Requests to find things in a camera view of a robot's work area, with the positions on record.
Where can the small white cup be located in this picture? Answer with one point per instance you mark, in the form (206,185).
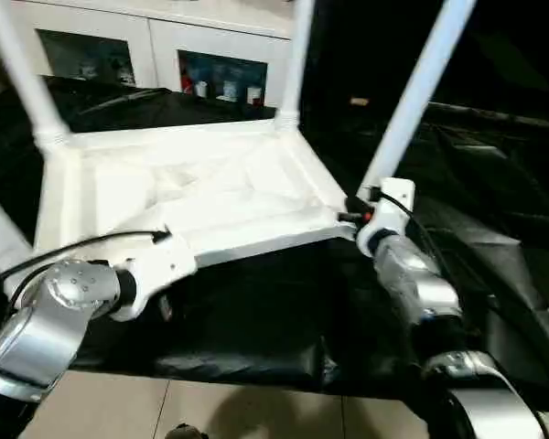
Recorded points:
(202,89)

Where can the black glossy mat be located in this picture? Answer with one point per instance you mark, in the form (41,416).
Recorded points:
(256,329)

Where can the white cabinet with glass doors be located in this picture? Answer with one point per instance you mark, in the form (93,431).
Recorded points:
(155,27)

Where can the white plastic table leg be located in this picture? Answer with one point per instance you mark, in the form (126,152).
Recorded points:
(416,91)
(295,68)
(2,228)
(32,82)

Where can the white plastic table top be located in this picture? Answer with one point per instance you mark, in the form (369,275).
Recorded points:
(210,192)

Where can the black backdrop cloth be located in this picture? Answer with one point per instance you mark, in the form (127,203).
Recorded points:
(508,46)

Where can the small white jar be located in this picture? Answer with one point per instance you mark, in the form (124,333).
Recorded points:
(253,96)

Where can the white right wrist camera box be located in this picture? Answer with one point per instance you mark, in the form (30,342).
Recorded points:
(391,206)

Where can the patterned white jar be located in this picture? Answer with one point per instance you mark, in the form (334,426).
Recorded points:
(229,90)

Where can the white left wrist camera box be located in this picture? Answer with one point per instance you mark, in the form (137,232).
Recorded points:
(164,265)

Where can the small gold label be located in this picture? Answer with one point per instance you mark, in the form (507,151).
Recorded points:
(360,101)

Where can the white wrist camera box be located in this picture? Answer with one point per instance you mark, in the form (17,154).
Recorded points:
(164,265)
(391,206)

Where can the black long pole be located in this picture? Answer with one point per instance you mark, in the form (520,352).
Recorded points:
(498,116)

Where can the red packet in cabinet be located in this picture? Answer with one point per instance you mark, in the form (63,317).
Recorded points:
(188,82)

